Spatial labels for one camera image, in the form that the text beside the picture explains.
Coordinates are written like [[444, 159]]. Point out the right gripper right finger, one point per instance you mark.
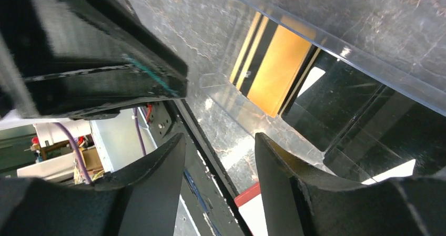
[[300, 199]]

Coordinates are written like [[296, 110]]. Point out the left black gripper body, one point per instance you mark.
[[82, 59]]

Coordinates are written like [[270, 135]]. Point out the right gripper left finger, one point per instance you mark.
[[139, 199]]

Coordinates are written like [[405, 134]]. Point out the clear box with black cards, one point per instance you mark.
[[338, 116]]

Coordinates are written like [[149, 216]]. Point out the gold black striped card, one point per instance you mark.
[[270, 60]]

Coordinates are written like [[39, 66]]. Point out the red leather card holder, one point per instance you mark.
[[250, 206]]

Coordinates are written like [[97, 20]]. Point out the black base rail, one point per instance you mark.
[[207, 197]]

